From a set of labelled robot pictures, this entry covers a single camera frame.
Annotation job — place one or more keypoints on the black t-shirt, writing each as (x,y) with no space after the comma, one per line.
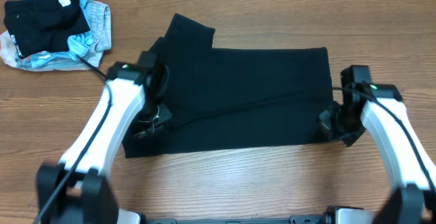
(233,98)

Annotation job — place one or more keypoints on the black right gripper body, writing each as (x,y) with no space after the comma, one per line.
(331,123)

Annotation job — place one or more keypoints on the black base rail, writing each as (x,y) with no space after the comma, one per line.
(231,221)

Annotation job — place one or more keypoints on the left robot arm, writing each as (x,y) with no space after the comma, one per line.
(77,190)

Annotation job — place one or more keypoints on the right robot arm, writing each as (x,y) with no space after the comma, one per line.
(379,110)

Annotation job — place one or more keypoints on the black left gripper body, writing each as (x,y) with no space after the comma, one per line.
(150,126)

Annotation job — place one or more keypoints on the light blue folded garment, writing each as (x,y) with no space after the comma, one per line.
(79,46)

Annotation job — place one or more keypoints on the folded black garment on pile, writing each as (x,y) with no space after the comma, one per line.
(43,25)

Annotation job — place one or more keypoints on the grey patterned folded garment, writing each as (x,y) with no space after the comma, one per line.
(99,18)

